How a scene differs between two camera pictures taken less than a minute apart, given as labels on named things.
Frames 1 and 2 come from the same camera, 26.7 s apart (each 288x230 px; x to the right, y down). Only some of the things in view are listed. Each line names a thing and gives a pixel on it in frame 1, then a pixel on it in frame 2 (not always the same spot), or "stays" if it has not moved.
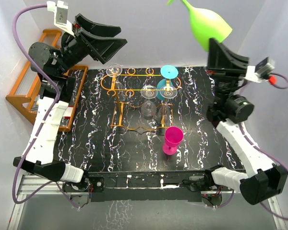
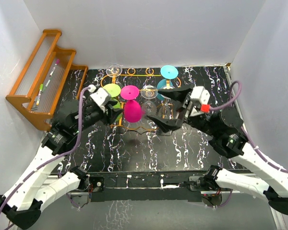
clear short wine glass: [148, 109] stays
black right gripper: [223, 65] to [179, 95]
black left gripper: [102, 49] to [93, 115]
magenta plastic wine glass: [173, 136] to [132, 109]
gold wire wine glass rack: [143, 101] stays
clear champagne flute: [165, 113] stays
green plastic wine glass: [205, 25] to [115, 90]
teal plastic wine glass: [165, 86] stays
